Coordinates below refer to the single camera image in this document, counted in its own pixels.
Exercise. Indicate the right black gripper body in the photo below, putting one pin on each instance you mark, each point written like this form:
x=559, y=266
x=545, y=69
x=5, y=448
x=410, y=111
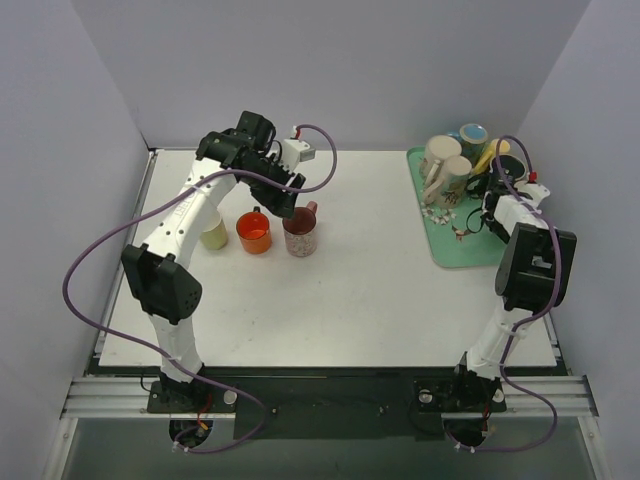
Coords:
x=489, y=201

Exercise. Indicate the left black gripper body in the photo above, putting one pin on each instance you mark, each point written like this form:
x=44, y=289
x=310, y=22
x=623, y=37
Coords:
x=278, y=189

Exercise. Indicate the orange mug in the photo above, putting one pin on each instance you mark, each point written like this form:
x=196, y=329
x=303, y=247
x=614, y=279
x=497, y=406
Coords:
x=253, y=230

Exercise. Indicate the pink patterned mug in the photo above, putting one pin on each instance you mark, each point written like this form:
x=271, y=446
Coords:
x=300, y=231

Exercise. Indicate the pale yellow mug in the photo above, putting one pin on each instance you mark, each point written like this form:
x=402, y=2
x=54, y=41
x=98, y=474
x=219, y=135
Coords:
x=215, y=236

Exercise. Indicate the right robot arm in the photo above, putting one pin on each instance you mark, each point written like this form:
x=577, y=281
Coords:
x=532, y=278

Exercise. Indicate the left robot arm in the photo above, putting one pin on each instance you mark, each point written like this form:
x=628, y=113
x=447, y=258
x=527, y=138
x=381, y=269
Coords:
x=157, y=270

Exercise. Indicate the black mug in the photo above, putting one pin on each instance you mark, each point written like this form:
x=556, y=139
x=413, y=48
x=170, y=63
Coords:
x=513, y=168

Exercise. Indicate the beige floral mug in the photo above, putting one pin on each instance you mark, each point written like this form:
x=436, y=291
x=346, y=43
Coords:
x=447, y=190

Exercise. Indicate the blue teal mug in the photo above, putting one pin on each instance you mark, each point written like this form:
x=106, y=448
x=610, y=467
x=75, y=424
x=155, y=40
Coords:
x=473, y=138

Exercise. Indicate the beige mug rear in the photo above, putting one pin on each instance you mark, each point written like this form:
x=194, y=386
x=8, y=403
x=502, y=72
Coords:
x=437, y=149

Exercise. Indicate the green serving tray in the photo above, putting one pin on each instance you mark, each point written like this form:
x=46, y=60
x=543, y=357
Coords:
x=451, y=233

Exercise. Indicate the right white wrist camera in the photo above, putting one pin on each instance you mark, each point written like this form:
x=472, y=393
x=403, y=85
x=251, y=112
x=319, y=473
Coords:
x=532, y=193

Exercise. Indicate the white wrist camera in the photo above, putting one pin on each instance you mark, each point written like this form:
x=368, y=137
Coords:
x=532, y=193
x=295, y=151

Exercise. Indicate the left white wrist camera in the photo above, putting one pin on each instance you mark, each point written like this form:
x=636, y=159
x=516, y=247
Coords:
x=295, y=151

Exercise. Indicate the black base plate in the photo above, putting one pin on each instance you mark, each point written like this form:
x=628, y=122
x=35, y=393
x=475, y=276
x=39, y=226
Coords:
x=333, y=403

